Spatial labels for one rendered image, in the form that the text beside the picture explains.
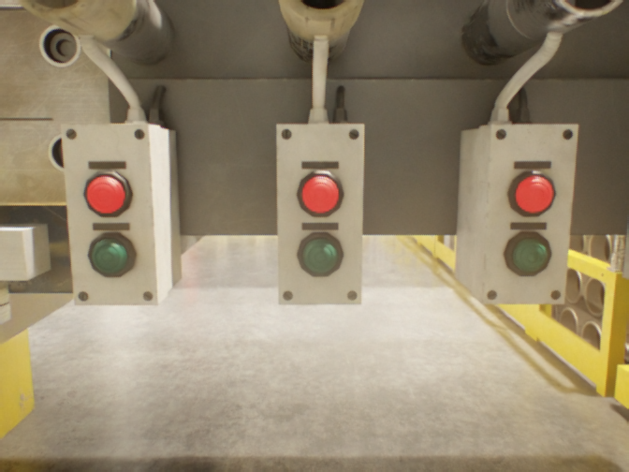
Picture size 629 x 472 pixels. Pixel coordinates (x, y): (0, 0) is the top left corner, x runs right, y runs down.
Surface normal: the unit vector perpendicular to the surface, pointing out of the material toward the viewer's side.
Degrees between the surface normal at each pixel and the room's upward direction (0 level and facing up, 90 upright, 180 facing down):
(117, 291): 90
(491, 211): 90
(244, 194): 90
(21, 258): 90
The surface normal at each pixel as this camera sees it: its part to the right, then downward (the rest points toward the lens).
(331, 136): 0.01, 0.16
